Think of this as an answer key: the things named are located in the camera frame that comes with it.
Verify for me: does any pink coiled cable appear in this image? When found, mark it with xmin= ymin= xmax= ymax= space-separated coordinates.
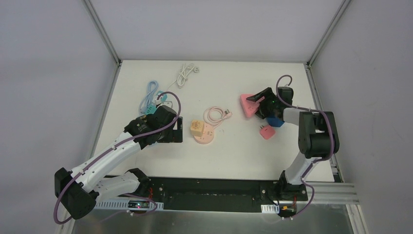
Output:
xmin=203 ymin=107 xmax=233 ymax=126

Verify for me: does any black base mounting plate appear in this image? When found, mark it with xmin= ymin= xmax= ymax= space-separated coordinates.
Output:
xmin=133 ymin=176 xmax=308 ymax=213

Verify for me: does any teal power strip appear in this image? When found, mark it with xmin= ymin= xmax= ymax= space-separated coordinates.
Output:
xmin=141 ymin=91 xmax=167 ymax=115

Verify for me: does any yellow plug adapter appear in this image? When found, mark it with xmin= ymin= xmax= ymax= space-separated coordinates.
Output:
xmin=190 ymin=120 xmax=205 ymax=137

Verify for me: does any blue cube plug adapter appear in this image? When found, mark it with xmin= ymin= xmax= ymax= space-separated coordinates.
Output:
xmin=266 ymin=117 xmax=284 ymax=128

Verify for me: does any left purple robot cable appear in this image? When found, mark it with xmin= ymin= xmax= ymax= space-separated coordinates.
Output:
xmin=53 ymin=91 xmax=182 ymax=225

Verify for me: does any pink square plug adapter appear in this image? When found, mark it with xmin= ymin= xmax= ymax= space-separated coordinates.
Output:
xmin=259 ymin=125 xmax=276 ymax=140

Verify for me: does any white plug in teal strip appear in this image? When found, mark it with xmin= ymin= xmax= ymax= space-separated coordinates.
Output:
xmin=152 ymin=95 xmax=166 ymax=105

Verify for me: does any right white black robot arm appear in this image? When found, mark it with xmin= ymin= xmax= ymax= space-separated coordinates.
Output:
xmin=246 ymin=87 xmax=339 ymax=200

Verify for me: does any pink triangular power strip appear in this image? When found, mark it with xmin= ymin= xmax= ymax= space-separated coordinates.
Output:
xmin=240 ymin=94 xmax=264 ymax=118

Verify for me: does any pale pink round socket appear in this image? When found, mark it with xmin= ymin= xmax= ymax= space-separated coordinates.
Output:
xmin=194 ymin=123 xmax=215 ymax=144

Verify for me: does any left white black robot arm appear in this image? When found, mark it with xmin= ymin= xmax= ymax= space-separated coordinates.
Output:
xmin=54 ymin=105 xmax=180 ymax=224

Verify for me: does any light blue coiled cable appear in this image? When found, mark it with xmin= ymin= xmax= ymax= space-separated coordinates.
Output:
xmin=138 ymin=80 xmax=160 ymax=114

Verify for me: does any white coiled cable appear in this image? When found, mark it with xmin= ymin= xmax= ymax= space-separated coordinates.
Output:
xmin=166 ymin=63 xmax=200 ymax=91

